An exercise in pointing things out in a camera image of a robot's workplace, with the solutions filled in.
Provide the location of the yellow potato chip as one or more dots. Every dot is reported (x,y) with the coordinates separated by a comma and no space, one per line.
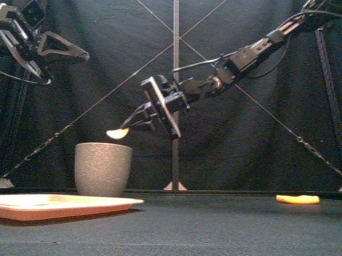
(118,133)

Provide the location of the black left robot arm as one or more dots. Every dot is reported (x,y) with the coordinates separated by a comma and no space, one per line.
(31,8)

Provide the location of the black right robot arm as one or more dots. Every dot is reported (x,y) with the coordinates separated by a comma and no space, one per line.
(262,45)

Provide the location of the grey speckled cup bowl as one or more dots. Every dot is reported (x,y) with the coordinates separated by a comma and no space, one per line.
(104,169)

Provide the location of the orange chip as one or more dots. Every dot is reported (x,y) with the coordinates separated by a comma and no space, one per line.
(297,199)

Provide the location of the black cloth backdrop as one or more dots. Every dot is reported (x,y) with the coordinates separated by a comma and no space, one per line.
(249,156)

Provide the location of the cream and orange tray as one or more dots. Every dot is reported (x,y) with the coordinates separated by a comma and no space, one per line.
(58,204)

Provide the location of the vertical metal frame pole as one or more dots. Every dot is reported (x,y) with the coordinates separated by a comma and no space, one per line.
(176,153)

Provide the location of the black frame post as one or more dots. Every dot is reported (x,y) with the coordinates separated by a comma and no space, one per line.
(329,83)

